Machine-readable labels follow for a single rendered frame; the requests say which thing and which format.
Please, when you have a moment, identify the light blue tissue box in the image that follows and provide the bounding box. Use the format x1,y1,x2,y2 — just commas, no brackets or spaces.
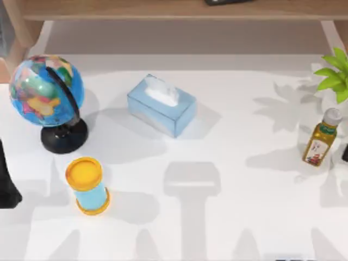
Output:
127,73,197,139

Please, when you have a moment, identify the yellow and blue canister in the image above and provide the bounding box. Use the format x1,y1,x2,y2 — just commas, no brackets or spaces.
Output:
65,157,111,216

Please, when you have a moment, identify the wooden shelf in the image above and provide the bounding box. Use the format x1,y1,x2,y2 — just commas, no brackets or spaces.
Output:
0,0,348,84

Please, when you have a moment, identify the blue globe on black stand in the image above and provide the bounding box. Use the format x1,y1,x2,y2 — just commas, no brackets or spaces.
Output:
9,54,90,155

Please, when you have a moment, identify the black object on shelf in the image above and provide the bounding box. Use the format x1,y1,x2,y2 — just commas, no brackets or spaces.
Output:
204,0,255,7

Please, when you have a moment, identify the yellow bottle with grey cap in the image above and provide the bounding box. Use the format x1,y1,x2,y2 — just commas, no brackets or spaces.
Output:
302,108,343,166

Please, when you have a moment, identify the green plant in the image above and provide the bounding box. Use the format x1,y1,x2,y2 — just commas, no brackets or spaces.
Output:
313,47,348,104

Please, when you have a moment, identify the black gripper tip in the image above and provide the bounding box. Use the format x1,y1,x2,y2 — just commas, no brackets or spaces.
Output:
0,139,23,209

